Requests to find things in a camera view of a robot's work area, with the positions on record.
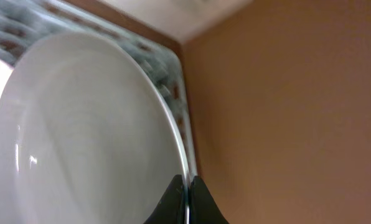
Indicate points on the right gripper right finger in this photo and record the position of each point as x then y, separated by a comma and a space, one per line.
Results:
203, 209

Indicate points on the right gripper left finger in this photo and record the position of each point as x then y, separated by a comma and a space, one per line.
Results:
171, 207

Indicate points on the grey ceramic plate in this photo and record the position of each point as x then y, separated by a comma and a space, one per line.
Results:
85, 137

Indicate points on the grey dishwasher rack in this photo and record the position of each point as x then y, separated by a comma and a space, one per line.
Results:
22, 23

